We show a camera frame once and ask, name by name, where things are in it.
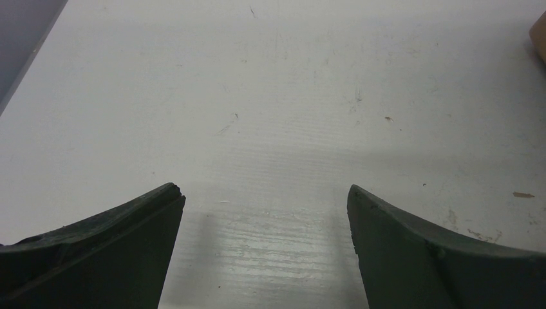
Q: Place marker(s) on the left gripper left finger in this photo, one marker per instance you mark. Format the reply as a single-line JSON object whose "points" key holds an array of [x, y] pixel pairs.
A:
{"points": [[115, 259]]}

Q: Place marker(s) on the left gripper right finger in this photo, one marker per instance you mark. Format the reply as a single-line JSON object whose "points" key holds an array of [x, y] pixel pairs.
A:
{"points": [[408, 262]]}

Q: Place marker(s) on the tan plastic toolbox bin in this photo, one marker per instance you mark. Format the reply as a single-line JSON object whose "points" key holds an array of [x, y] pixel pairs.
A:
{"points": [[537, 36]]}

